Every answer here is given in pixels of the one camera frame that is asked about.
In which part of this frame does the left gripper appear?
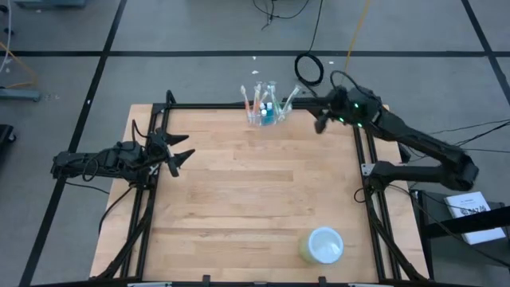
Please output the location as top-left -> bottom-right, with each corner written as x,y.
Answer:
145,127 -> 197,179

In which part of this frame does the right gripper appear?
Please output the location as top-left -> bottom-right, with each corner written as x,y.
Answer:
309,86 -> 380,135

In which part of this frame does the clear plastic organizer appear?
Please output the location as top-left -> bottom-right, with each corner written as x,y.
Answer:
237,98 -> 294,128

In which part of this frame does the grey floor base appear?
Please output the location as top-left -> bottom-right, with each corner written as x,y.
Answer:
0,87 -> 41,101
14,0 -> 88,10

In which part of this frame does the white printed booklet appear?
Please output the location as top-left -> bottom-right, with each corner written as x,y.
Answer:
443,191 -> 507,246

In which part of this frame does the black side cart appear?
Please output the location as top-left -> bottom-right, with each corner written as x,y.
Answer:
412,189 -> 510,287

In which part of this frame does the black floor equipment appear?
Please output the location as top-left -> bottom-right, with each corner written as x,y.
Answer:
0,124 -> 17,164

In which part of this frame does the black aluminium table frame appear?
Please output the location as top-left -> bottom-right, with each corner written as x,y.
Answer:
91,90 -> 430,287

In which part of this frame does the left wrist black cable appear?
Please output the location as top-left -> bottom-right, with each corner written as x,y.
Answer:
131,119 -> 151,139

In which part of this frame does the black coiled hanging cable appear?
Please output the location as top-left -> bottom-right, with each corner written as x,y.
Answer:
293,0 -> 326,96

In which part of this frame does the yellow hanging cable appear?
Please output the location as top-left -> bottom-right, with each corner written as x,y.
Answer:
340,0 -> 371,77

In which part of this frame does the black right arm base cable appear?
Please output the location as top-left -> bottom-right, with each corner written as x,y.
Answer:
353,183 -> 378,206

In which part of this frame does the black arm base cable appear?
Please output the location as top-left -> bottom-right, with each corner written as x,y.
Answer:
63,181 -> 136,236
353,183 -> 378,206

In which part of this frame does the black left arm base cable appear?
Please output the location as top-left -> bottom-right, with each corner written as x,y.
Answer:
63,181 -> 136,236

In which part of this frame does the black floor cable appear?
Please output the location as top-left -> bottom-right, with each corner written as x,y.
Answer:
252,0 -> 312,31

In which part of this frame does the thin black power cable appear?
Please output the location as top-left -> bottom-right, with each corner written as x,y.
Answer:
461,147 -> 510,155
430,119 -> 510,136

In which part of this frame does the thick black power cable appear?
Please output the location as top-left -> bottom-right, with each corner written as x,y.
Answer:
453,121 -> 510,147

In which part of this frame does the yellow floor cable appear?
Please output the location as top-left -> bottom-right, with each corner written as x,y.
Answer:
0,41 -> 40,89

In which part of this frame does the white floor cable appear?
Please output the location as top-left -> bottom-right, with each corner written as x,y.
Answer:
0,0 -> 13,75

